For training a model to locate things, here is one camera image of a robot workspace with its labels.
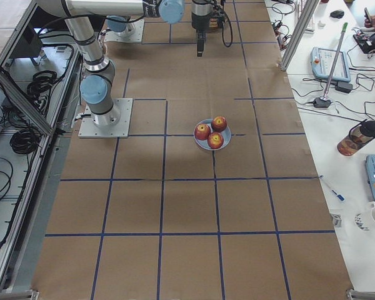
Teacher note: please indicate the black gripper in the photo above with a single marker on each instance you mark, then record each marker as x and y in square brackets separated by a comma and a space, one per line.
[199, 22]

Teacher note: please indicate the red apple on plate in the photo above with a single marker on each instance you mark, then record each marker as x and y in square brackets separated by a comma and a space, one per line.
[215, 140]
[202, 132]
[219, 124]

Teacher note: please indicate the light blue plate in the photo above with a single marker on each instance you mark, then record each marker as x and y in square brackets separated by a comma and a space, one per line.
[226, 135]

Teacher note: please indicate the person hand holding phone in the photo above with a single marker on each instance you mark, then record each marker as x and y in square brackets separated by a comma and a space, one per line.
[369, 22]

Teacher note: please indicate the grey metal rod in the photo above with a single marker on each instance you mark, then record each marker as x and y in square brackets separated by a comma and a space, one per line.
[332, 68]

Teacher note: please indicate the black computer mouse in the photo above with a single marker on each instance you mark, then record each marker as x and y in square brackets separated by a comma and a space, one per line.
[337, 14]

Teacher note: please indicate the brown paper table cover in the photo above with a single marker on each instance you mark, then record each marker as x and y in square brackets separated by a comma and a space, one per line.
[155, 216]

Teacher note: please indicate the brown glass bottle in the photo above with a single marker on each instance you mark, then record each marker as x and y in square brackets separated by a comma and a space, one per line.
[358, 136]

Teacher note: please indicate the blue white pen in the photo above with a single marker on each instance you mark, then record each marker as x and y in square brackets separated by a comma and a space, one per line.
[334, 191]

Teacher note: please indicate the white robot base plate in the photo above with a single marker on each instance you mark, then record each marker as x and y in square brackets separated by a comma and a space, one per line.
[135, 37]

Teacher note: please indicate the aluminium frame post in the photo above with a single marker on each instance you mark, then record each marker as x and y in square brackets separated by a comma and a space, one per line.
[307, 13]

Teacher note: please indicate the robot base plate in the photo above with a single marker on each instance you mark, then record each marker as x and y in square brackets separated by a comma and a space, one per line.
[114, 124]

